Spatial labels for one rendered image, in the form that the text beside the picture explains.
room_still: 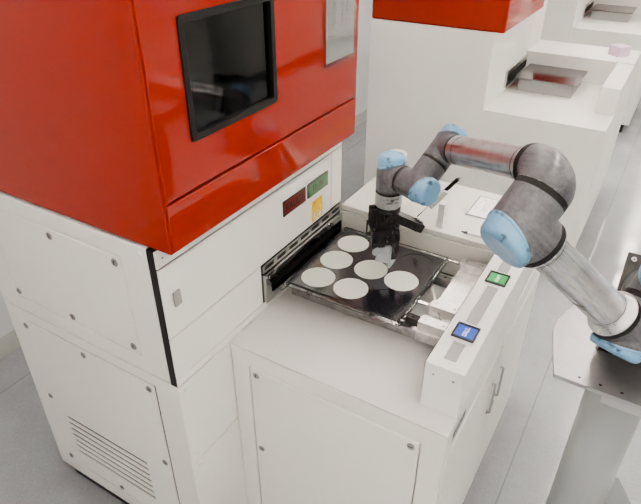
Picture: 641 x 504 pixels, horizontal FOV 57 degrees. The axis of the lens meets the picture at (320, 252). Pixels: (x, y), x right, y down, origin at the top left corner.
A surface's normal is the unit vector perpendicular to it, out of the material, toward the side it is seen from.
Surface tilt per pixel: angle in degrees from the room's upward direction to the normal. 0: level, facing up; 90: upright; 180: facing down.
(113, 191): 90
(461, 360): 0
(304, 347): 0
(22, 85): 90
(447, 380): 90
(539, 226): 68
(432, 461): 90
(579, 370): 0
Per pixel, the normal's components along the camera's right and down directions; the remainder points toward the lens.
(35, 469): 0.00, -0.84
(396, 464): -0.51, 0.47
